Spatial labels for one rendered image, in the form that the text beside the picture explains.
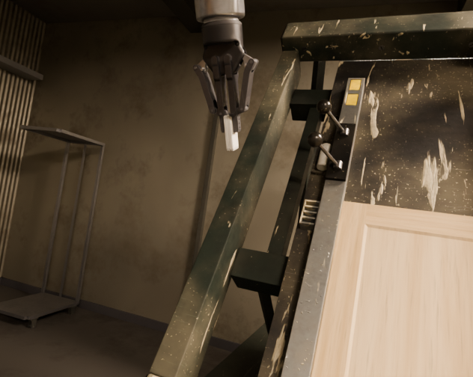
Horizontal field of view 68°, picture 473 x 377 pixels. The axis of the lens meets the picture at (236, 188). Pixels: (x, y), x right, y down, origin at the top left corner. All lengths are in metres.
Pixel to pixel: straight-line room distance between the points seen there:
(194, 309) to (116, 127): 3.31
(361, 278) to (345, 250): 0.07
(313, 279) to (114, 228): 3.19
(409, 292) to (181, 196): 2.82
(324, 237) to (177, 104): 2.97
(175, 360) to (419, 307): 0.48
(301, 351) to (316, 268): 0.17
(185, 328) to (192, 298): 0.06
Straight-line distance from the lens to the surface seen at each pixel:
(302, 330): 0.74
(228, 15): 0.68
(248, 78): 0.68
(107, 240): 3.88
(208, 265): 0.82
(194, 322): 0.78
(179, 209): 3.42
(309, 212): 0.87
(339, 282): 0.80
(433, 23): 1.34
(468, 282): 0.84
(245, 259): 0.90
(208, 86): 0.71
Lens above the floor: 1.25
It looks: 3 degrees up
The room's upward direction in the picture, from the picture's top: 8 degrees clockwise
